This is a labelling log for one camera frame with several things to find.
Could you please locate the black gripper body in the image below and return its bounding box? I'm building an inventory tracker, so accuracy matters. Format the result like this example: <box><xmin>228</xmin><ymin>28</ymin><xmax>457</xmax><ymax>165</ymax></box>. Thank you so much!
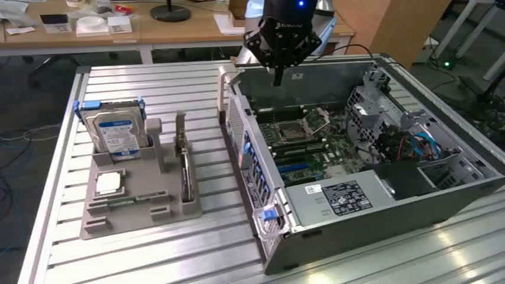
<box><xmin>258</xmin><ymin>0</ymin><xmax>318</xmax><ymax>68</ymax></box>

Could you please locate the graphics card with metal bracket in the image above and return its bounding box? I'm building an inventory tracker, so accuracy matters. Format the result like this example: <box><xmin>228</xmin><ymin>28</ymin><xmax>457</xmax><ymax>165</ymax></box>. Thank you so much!
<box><xmin>173</xmin><ymin>110</ymin><xmax>194</xmax><ymax>205</ymax></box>

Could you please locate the stack of white papers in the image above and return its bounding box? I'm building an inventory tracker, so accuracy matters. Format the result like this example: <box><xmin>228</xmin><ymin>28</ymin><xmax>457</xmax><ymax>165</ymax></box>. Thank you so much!
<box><xmin>212</xmin><ymin>13</ymin><xmax>248</xmax><ymax>36</ymax></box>

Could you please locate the brown cardboard box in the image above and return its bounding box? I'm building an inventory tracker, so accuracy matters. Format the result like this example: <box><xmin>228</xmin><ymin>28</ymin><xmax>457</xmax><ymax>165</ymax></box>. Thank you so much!
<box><xmin>228</xmin><ymin>0</ymin><xmax>250</xmax><ymax>20</ymax></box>

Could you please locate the wooden office desk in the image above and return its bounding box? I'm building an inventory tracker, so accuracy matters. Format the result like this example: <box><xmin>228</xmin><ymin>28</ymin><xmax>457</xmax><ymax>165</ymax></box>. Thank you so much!
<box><xmin>140</xmin><ymin>0</ymin><xmax>356</xmax><ymax>64</ymax></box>
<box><xmin>0</xmin><ymin>0</ymin><xmax>142</xmax><ymax>64</ymax></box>

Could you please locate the wooden cabinet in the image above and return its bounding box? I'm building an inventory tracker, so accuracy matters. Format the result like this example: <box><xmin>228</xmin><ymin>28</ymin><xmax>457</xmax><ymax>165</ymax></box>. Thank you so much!
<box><xmin>330</xmin><ymin>0</ymin><xmax>453</xmax><ymax>69</ymax></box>

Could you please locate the black round lamp base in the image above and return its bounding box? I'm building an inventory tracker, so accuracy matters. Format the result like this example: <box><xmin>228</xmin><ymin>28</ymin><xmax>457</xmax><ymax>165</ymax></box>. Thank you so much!
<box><xmin>149</xmin><ymin>0</ymin><xmax>192</xmax><ymax>23</ymax></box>

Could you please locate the metal socket cover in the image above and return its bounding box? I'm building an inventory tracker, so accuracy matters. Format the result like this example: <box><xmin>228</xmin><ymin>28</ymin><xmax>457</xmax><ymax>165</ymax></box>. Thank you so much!
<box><xmin>301</xmin><ymin>106</ymin><xmax>333</xmax><ymax>131</ymax></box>

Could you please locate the perforated metal disk bay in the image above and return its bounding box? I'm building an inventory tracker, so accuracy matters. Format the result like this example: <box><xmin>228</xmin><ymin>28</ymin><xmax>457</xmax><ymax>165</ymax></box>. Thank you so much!
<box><xmin>344</xmin><ymin>85</ymin><xmax>438</xmax><ymax>162</ymax></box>

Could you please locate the CPU socket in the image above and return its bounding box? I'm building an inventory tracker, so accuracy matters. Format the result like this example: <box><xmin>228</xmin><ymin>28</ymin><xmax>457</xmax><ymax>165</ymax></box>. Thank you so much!
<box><xmin>276</xmin><ymin>121</ymin><xmax>310</xmax><ymax>143</ymax></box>

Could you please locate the installed black RAM stick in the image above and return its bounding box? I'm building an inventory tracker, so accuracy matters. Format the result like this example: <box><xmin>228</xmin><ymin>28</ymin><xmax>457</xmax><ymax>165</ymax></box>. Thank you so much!
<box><xmin>270</xmin><ymin>141</ymin><xmax>326</xmax><ymax>151</ymax></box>

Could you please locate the plain white box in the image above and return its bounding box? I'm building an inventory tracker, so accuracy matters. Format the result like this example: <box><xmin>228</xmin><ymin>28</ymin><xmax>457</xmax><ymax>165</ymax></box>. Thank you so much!
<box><xmin>106</xmin><ymin>15</ymin><xmax>133</xmax><ymax>35</ymax></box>

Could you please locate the green motherboard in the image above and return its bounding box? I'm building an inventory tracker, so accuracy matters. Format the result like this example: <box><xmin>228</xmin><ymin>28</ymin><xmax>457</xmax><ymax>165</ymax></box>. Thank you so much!
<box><xmin>252</xmin><ymin>105</ymin><xmax>380</xmax><ymax>183</ymax></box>

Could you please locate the black floor stand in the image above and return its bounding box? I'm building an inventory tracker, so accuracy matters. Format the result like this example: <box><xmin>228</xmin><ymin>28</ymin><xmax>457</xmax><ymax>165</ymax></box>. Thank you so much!
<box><xmin>457</xmin><ymin>75</ymin><xmax>505</xmax><ymax>104</ymax></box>

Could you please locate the hard disk in blue caddy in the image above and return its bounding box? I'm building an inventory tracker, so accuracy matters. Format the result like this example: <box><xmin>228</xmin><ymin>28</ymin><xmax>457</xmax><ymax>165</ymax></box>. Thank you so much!
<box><xmin>72</xmin><ymin>99</ymin><xmax>148</xmax><ymax>162</ymax></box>

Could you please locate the white box with black top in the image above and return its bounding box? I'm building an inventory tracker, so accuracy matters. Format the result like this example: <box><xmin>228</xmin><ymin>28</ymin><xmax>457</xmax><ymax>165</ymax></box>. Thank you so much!
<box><xmin>39</xmin><ymin>14</ymin><xmax>72</xmax><ymax>34</ymax></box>

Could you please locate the grey power supply unit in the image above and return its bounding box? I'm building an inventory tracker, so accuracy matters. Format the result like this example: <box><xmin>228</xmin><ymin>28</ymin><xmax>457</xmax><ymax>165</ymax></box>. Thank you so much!
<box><xmin>284</xmin><ymin>170</ymin><xmax>396</xmax><ymax>228</ymax></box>

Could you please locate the silver CPU chip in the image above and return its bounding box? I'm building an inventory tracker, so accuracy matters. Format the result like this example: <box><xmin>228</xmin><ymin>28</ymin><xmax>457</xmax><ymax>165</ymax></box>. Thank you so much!
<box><xmin>96</xmin><ymin>173</ymin><xmax>124</xmax><ymax>196</ymax></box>

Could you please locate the clear plastic bag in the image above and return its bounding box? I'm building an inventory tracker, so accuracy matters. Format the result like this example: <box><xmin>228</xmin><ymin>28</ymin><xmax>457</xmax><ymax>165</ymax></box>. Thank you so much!
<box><xmin>0</xmin><ymin>0</ymin><xmax>37</xmax><ymax>26</ymax></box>

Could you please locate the green RAM stick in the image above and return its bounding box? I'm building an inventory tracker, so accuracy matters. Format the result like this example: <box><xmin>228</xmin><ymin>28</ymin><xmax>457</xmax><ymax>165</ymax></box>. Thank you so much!
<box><xmin>105</xmin><ymin>195</ymin><xmax>153</xmax><ymax>207</ymax></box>

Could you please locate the grey plastic parts rack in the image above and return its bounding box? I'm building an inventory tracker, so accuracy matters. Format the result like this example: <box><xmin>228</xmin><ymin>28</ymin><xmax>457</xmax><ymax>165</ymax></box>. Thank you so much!
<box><xmin>79</xmin><ymin>117</ymin><xmax>202</xmax><ymax>241</ymax></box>

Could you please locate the open dark grey PC case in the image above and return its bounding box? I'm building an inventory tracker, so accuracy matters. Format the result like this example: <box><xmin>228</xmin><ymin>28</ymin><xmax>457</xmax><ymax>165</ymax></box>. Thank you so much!
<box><xmin>216</xmin><ymin>53</ymin><xmax>505</xmax><ymax>276</ymax></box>

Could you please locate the black looping cable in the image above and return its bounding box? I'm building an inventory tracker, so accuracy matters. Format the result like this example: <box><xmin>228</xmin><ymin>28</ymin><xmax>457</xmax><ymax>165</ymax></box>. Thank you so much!
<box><xmin>326</xmin><ymin>44</ymin><xmax>380</xmax><ymax>60</ymax></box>

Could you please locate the red wire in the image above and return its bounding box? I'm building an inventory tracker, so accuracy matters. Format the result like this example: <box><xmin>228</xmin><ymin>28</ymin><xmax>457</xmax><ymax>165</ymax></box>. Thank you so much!
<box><xmin>396</xmin><ymin>136</ymin><xmax>408</xmax><ymax>160</ymax></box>

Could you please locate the white table frame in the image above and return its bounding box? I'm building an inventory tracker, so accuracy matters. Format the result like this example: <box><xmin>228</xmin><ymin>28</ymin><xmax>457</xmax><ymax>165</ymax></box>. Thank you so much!
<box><xmin>433</xmin><ymin>0</ymin><xmax>505</xmax><ymax>81</ymax></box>

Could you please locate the blue wire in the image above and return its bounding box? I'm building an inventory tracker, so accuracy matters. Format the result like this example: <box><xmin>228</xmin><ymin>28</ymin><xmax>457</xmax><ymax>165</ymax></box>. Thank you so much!
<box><xmin>409</xmin><ymin>133</ymin><xmax>442</xmax><ymax>160</ymax></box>

